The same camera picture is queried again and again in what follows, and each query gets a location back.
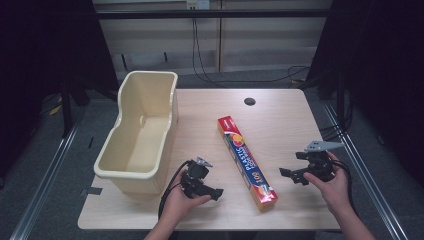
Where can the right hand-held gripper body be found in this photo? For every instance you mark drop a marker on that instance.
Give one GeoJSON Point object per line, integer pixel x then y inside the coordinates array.
{"type": "Point", "coordinates": [318, 165]}

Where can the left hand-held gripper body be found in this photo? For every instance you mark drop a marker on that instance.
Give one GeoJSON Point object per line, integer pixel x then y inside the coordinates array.
{"type": "Point", "coordinates": [196, 173]}

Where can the person's right hand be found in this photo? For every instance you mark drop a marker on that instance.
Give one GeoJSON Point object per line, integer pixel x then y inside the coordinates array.
{"type": "Point", "coordinates": [333, 190]}

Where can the person's left hand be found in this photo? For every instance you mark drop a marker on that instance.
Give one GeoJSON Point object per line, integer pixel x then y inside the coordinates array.
{"type": "Point", "coordinates": [180, 206]}

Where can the red and blue wrap box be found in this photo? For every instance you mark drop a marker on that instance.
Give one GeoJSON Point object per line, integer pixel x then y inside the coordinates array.
{"type": "Point", "coordinates": [245, 160]}

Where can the cream plastic bin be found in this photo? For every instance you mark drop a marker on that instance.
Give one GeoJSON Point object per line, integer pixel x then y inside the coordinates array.
{"type": "Point", "coordinates": [146, 146]}

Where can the grey tape piece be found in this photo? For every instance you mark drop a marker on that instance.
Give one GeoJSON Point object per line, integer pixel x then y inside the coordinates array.
{"type": "Point", "coordinates": [90, 191]}

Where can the dark curtain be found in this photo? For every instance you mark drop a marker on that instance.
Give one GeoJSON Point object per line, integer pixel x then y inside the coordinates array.
{"type": "Point", "coordinates": [40, 50]}
{"type": "Point", "coordinates": [383, 66]}

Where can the black metal stand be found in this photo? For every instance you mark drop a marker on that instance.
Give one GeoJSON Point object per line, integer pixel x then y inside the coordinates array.
{"type": "Point", "coordinates": [66, 110]}

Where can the black horizontal bar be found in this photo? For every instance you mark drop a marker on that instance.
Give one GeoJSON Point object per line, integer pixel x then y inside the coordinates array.
{"type": "Point", "coordinates": [213, 14]}

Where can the metal floor rail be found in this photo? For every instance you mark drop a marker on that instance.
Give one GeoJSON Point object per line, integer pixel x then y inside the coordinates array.
{"type": "Point", "coordinates": [46, 180]}
{"type": "Point", "coordinates": [363, 166]}

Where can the white wall socket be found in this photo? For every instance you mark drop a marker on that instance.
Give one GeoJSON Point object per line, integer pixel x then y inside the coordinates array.
{"type": "Point", "coordinates": [198, 4]}

